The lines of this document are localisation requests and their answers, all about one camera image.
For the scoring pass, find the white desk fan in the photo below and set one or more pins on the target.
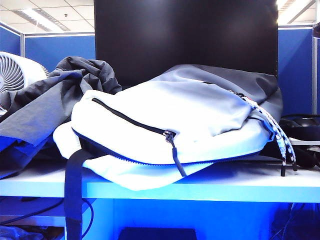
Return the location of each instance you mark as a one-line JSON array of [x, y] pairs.
[[15, 72]]

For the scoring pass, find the gray clothes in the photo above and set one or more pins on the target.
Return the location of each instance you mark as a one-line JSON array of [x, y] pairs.
[[50, 100]]

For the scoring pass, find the blue office partition panel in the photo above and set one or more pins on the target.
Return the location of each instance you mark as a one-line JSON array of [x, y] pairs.
[[57, 47], [295, 70]]

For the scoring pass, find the black headset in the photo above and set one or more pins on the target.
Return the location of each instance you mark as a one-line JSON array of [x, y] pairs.
[[302, 122]]

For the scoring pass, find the white and gray backpack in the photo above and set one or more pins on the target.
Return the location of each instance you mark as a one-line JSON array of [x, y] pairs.
[[180, 117]]

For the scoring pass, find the white flat tray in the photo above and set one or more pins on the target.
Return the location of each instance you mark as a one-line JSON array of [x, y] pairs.
[[306, 142]]

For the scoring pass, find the ceiling light panel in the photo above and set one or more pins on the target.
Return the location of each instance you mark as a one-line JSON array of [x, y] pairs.
[[40, 16], [290, 3]]

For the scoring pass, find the black box under table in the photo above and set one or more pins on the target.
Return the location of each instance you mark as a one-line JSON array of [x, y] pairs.
[[157, 233]]

